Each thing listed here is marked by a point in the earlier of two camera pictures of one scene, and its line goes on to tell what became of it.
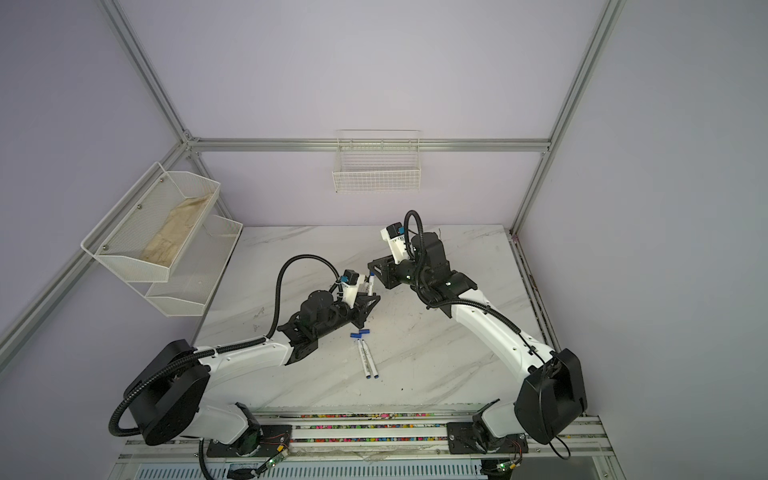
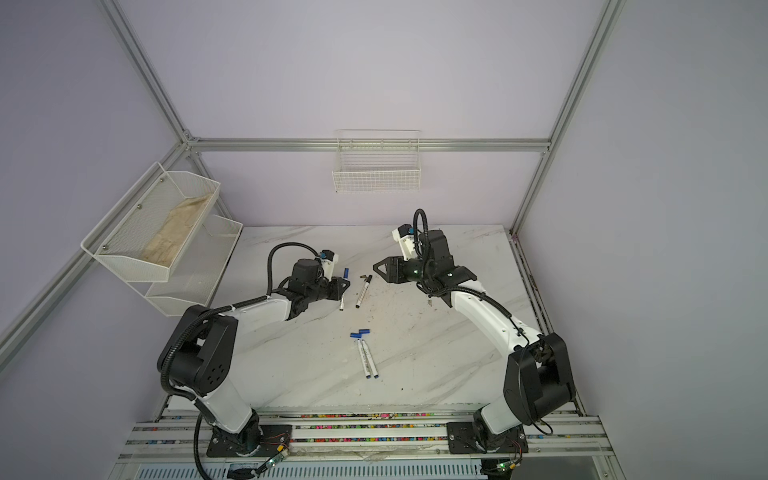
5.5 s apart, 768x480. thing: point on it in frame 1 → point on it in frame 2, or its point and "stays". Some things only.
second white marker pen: [363, 359] stays
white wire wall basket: [376, 161] stays
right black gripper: [387, 271] stays
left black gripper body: [355, 315] → [331, 290]
